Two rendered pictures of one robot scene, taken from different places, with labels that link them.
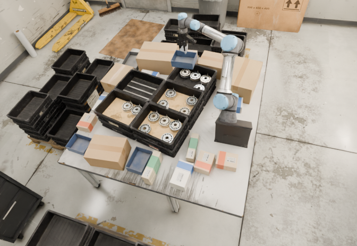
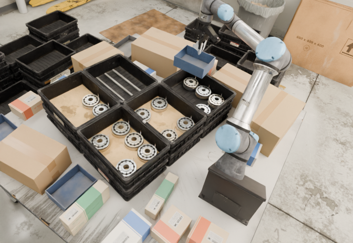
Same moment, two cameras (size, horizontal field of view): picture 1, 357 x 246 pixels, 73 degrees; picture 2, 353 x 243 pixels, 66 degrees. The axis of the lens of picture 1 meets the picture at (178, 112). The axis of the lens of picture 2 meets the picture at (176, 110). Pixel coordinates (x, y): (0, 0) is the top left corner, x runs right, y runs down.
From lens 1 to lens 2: 0.59 m
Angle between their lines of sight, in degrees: 6
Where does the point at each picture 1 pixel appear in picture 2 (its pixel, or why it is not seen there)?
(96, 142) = (20, 137)
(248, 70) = (282, 108)
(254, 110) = (273, 168)
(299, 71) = (343, 135)
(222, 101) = (230, 139)
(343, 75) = not seen: outside the picture
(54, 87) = (21, 51)
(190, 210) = not seen: outside the picture
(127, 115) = (84, 113)
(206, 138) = (188, 187)
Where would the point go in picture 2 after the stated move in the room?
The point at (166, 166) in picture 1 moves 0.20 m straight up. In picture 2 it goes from (110, 212) to (106, 193)
